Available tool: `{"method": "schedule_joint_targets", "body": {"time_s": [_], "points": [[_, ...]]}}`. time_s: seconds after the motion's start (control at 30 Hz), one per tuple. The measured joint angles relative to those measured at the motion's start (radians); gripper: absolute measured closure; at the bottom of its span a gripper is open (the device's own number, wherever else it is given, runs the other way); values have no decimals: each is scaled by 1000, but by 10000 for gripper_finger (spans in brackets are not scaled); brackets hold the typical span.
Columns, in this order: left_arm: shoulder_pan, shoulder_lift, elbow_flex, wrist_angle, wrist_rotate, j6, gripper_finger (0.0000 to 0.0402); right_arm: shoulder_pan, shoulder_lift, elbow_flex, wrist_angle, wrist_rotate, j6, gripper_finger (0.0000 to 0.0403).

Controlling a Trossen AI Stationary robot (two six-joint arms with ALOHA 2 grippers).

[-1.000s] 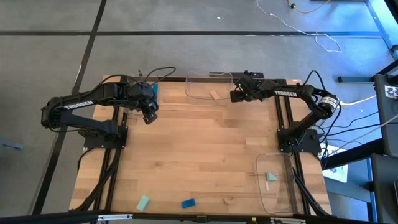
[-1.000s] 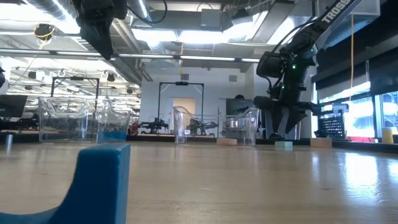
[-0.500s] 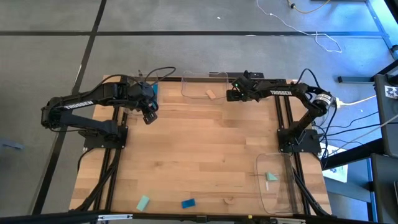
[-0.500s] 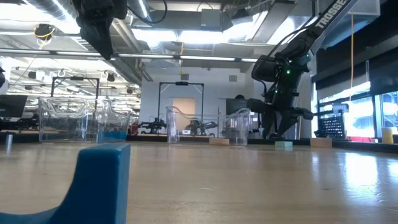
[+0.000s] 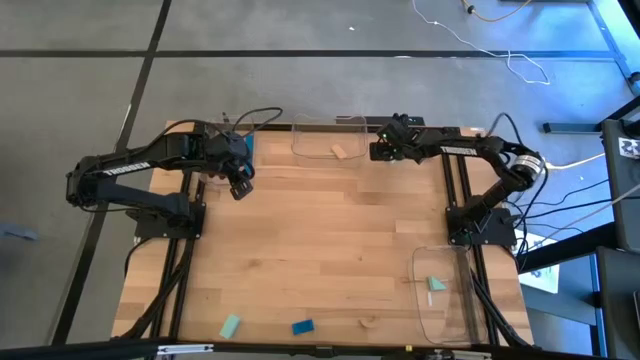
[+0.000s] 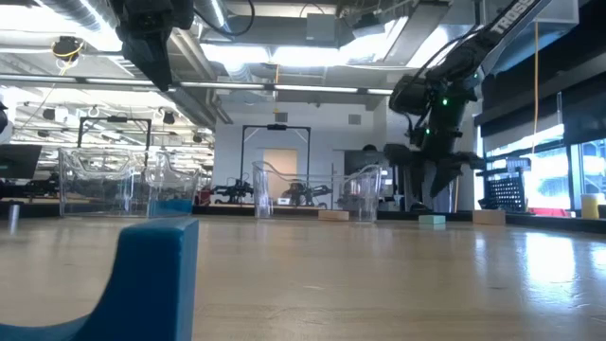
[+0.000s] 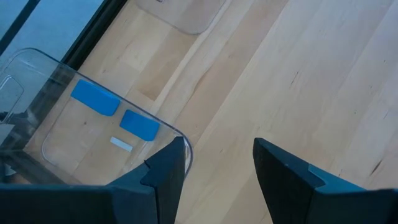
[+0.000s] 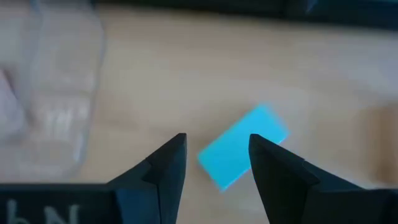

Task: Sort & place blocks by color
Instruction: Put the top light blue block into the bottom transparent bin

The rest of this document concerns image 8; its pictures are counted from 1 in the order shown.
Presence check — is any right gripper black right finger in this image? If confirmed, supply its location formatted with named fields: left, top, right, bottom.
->
left=248, top=133, right=398, bottom=224

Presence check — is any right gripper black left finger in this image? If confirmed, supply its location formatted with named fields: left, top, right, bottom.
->
left=107, top=133, right=188, bottom=224

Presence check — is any teal rectangular block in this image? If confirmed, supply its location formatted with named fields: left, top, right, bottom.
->
left=197, top=102, right=292, bottom=192

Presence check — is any clear plastic bin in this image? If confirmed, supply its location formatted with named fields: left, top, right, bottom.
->
left=0, top=0, right=106, bottom=183

